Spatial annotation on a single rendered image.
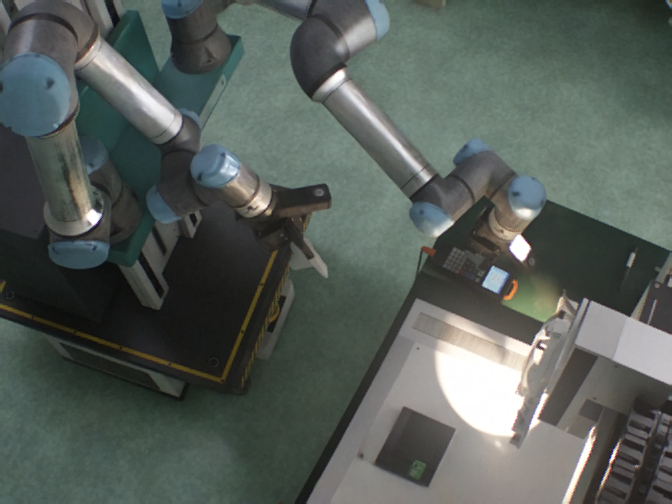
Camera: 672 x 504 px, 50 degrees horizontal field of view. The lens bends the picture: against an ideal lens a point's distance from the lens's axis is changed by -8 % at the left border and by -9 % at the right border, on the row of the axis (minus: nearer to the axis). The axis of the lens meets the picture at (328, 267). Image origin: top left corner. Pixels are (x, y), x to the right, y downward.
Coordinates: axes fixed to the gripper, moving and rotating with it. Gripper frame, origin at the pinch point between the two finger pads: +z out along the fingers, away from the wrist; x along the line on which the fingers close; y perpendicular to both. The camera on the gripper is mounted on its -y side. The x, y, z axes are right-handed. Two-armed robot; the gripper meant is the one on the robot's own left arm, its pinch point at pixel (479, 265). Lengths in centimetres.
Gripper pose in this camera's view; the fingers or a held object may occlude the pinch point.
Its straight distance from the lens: 179.2
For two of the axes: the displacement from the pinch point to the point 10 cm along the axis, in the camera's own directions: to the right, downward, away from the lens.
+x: -5.2, 7.6, -3.8
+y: -8.4, -5.4, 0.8
